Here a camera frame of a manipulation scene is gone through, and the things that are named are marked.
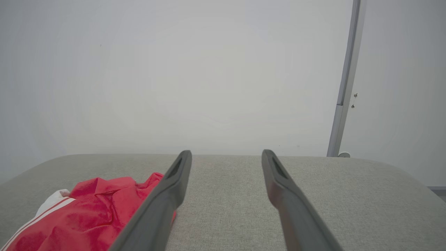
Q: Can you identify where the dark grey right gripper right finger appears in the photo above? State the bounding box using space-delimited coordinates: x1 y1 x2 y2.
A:
261 149 344 251

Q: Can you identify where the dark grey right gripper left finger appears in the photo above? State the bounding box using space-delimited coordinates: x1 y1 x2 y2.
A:
109 150 192 251

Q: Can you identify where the red Bulls 23 jersey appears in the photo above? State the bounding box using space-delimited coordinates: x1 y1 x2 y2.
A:
0 172 177 251

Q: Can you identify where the grey metal wall pole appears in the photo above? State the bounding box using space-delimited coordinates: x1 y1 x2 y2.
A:
326 0 363 157

